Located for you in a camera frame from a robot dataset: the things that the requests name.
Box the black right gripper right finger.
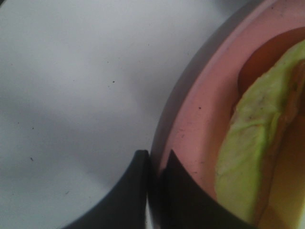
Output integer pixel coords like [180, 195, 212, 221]
[160, 151, 254, 229]

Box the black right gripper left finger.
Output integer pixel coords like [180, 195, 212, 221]
[65, 150, 150, 229]

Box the pink round plate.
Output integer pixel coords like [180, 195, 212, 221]
[149, 0, 305, 229]

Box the sandwich with lettuce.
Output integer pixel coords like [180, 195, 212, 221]
[215, 27, 305, 225]

